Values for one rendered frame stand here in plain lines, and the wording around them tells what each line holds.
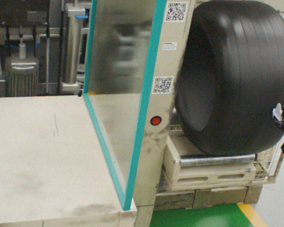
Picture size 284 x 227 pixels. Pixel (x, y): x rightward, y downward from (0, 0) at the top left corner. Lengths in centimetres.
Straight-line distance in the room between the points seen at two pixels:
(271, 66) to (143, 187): 75
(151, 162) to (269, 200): 148
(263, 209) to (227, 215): 25
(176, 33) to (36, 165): 72
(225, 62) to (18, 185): 87
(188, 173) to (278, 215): 138
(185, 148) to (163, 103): 41
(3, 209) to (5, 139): 28
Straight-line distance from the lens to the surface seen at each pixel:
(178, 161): 225
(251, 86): 206
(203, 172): 236
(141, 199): 248
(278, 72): 211
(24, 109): 185
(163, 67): 211
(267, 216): 359
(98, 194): 156
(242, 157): 241
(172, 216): 341
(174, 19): 203
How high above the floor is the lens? 231
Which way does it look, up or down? 33 degrees down
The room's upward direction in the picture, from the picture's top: 9 degrees clockwise
